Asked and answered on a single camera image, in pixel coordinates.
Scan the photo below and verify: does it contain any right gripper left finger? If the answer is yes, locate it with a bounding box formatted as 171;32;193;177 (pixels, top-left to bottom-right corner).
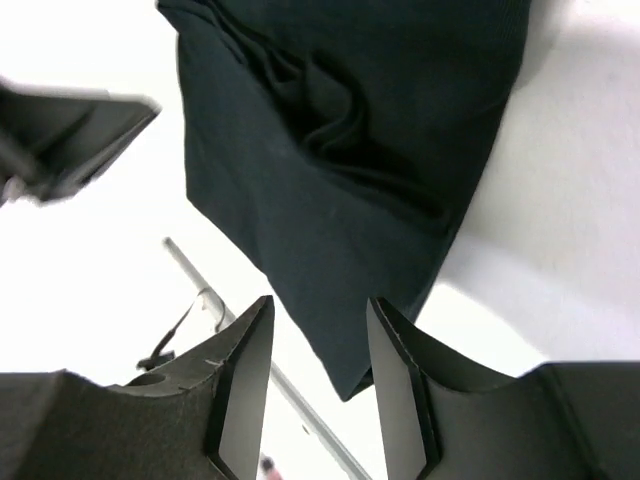
1;296;274;480

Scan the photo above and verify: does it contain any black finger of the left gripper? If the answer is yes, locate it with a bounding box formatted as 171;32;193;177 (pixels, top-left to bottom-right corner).
1;80;160;204

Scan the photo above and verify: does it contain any aluminium rail frame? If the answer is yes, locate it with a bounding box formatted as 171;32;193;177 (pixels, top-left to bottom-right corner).
162;237;374;480

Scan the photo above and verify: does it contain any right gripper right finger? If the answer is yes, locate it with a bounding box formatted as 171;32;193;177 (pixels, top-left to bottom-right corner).
367;299;639;480

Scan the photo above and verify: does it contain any black t shirt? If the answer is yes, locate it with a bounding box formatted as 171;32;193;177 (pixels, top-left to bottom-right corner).
157;1;531;401

